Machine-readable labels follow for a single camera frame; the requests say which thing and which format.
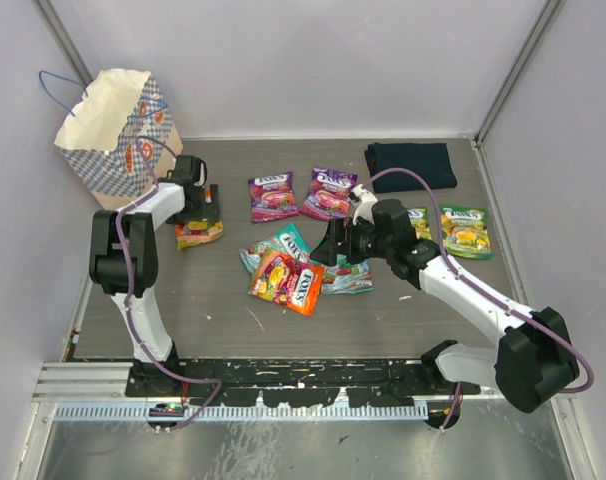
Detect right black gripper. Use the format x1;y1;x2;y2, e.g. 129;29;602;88
310;215;393;267

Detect teal Fox's mint packet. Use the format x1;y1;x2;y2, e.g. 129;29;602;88
321;256;374;295

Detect purple snack packet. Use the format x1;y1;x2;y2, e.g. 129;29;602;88
248;171;299;224

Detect green snack packet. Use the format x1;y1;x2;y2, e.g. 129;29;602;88
407;207;432;240

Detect blue checkered paper bag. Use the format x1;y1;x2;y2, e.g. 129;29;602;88
50;68;183;210

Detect green Fox's candy packet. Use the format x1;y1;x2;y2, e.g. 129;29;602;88
439;204;492;260

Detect orange Fox's fruits packet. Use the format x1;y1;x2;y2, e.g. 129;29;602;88
175;221;224;251

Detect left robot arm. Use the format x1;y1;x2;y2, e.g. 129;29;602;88
89;155;219;396

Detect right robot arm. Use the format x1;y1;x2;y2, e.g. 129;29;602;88
311;200;579;413

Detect folded navy cloth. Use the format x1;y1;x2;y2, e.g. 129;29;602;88
364;142;458;194

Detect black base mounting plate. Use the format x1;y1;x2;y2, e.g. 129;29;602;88
125;358;456;408

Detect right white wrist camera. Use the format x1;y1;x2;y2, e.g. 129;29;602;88
349;184;378;225

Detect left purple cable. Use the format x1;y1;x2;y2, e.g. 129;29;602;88
115;135;223;432

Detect left aluminium frame post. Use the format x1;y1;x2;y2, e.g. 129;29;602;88
32;0;100;87

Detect aluminium frame post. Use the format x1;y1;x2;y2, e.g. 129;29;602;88
32;0;100;87
475;0;569;146

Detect right aluminium frame post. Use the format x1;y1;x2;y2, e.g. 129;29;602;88
475;0;569;146

